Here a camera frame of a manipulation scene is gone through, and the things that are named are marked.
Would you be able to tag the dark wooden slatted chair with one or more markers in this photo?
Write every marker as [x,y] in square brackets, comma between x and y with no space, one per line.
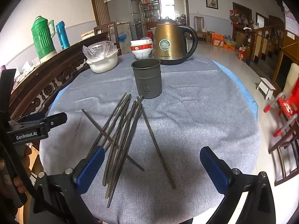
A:
[285,154]

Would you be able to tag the orange cardboard box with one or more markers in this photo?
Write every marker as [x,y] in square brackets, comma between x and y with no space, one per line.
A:
[217,39]

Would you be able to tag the brown wooden door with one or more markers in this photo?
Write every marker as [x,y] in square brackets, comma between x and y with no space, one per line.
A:
[100,2]

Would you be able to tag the red plastic chair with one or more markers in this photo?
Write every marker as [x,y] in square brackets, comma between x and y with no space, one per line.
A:
[288,102]

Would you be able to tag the pile of dark chopsticks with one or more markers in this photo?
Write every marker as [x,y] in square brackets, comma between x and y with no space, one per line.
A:
[121,140]

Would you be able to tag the blue cloth under tablecloth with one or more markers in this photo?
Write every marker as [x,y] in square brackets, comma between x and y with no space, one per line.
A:
[243,84]

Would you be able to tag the red white package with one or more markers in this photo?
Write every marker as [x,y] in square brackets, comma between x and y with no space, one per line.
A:
[242,53]

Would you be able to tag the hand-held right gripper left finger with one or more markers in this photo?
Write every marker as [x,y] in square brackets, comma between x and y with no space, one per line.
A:
[91,170]

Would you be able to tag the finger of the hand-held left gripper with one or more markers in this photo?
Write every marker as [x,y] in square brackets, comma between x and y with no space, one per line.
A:
[56,119]

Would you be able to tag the small white stool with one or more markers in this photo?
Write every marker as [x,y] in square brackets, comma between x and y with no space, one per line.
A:
[266,86]

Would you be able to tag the white appliance blue print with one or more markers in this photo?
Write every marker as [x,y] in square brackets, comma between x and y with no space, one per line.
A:
[123,37]

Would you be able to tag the grey tablecloth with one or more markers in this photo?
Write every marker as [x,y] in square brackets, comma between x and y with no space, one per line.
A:
[198,121]

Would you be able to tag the wooden stair railing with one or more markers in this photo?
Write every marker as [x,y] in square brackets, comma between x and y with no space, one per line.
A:
[264,42]

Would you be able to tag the glass door display cabinet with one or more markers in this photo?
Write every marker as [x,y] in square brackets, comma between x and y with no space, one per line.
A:
[151,9]

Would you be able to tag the brown wooden chair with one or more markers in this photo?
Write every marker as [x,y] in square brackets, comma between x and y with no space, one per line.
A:
[105,29]

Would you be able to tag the carved wooden bench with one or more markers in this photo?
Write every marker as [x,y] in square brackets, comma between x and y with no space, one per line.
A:
[53,79]

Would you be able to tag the gold electric kettle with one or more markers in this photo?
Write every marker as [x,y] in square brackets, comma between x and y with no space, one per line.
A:
[168,44]

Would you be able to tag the person's left hand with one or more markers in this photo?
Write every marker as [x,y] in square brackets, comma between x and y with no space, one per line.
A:
[25,156]

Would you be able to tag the white bowl red band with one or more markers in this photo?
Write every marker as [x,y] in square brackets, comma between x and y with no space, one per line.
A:
[140,48]

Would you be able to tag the grey metal chopstick holder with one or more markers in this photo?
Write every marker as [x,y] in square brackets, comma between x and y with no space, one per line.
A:
[147,79]

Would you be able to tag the wall calendar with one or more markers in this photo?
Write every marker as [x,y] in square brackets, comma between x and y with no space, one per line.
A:
[290,21]

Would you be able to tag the wooden dining chair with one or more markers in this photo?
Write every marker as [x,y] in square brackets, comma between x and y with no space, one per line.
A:
[199,24]

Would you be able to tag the white plastic basin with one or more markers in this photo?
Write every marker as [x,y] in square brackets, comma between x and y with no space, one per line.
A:
[102,65]

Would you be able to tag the blue thermos flask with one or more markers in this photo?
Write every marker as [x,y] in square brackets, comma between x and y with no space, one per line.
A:
[62,36]

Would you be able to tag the framed wall picture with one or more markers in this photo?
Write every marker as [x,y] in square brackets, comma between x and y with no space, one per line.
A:
[211,1]

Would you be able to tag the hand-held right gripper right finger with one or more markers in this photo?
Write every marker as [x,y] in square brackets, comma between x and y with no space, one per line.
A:
[213,170]

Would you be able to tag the green thermos flask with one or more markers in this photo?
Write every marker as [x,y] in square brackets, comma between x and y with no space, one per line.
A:
[43,39]

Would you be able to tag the silver refrigerator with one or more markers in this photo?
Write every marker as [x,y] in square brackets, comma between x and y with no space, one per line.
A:
[121,9]

